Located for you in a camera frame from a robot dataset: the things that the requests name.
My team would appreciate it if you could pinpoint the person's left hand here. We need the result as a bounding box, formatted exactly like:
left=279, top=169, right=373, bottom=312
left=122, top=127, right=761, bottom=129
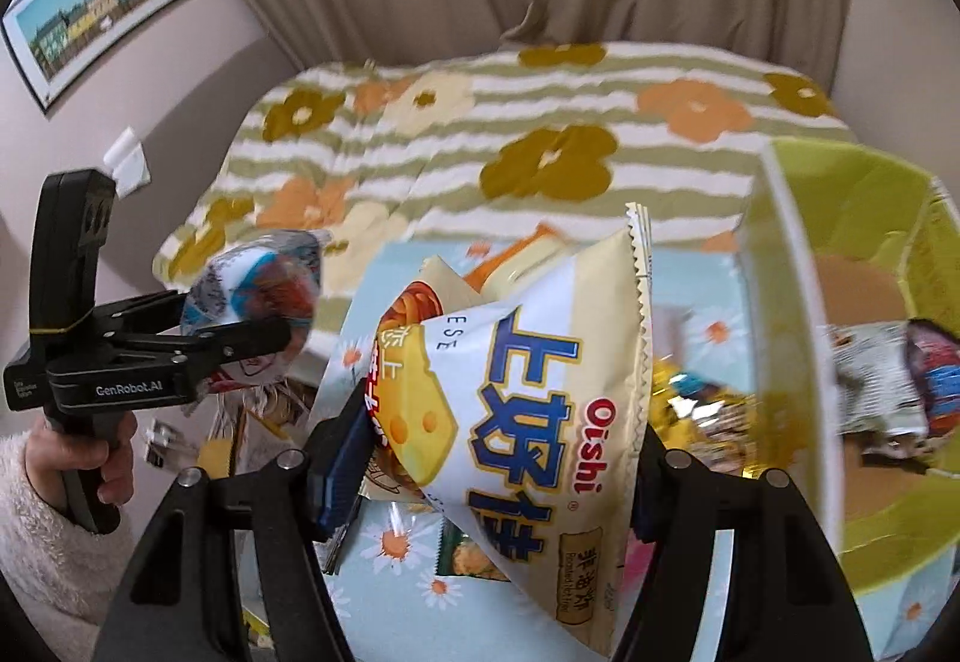
left=25, top=411, right=140, bottom=528

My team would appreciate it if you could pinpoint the green snack packet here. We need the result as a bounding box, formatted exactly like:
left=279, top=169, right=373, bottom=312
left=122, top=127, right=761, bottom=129
left=435, top=523, right=511, bottom=584

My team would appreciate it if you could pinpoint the yellow-green storage box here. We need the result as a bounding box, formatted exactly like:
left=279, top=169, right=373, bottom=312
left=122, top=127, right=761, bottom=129
left=739, top=137, right=960, bottom=595

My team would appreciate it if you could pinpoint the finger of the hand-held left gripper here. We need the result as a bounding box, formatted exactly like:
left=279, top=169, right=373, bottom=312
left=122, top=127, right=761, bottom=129
left=94, top=289, right=197, bottom=342
left=112, top=315, right=295, bottom=382

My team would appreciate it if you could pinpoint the orange snack packet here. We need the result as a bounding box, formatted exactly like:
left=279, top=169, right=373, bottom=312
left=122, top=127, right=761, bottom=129
left=461, top=223, right=571, bottom=296

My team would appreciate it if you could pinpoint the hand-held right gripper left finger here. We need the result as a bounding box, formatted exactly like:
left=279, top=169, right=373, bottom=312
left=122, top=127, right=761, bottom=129
left=91, top=386, right=380, bottom=662

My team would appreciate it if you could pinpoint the beige snack packet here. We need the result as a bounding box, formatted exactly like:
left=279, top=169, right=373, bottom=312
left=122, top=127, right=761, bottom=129
left=199, top=381, right=316, bottom=476

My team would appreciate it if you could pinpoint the round white blue snack packet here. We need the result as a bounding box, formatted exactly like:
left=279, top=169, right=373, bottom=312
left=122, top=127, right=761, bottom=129
left=184, top=228, right=331, bottom=401

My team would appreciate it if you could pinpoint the floral striped blanket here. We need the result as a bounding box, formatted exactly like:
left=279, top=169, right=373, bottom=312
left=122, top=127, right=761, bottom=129
left=154, top=41, right=860, bottom=333

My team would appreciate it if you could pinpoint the person's left forearm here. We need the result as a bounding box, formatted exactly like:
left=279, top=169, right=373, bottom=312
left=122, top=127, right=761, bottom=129
left=0, top=433, right=151, bottom=633

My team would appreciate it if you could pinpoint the yellow snack packet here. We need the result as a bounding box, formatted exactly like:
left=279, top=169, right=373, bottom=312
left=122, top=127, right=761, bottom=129
left=649, top=354, right=758, bottom=476

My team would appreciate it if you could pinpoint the grey white snack packet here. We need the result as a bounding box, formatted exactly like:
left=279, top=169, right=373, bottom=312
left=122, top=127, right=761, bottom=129
left=825, top=321, right=931, bottom=438

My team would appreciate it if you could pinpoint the white wall socket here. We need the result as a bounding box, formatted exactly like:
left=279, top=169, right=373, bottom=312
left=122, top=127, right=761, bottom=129
left=101, top=126, right=151, bottom=197

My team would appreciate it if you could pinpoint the dark red snack packet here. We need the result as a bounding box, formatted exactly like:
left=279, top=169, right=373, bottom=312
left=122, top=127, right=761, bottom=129
left=904, top=317, right=960, bottom=461

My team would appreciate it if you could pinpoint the framed landscape picture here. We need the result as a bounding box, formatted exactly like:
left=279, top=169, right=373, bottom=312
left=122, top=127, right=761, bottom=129
left=0, top=0, right=197, bottom=115

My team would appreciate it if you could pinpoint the cheese print snack packet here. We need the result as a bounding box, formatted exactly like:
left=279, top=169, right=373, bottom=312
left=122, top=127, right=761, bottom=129
left=307, top=203, right=653, bottom=659

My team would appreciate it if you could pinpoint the daisy print blue cloth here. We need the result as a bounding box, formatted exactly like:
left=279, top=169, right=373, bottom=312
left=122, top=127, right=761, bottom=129
left=240, top=242, right=938, bottom=662

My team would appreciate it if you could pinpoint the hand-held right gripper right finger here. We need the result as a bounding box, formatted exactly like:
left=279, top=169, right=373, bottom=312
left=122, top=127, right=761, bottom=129
left=611, top=426, right=875, bottom=662

